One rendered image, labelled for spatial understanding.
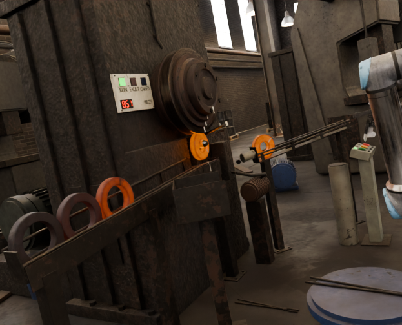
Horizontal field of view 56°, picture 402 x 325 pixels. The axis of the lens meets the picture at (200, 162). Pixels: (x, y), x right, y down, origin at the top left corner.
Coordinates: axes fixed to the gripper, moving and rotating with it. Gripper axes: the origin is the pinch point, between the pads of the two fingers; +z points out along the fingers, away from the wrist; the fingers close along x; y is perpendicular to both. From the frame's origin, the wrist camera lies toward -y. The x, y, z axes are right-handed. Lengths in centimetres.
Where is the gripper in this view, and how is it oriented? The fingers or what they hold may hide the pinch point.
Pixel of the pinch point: (364, 138)
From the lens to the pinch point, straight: 246.4
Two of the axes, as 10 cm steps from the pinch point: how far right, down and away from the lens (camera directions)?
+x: 5.1, -2.0, 8.4
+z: -1.1, 9.5, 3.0
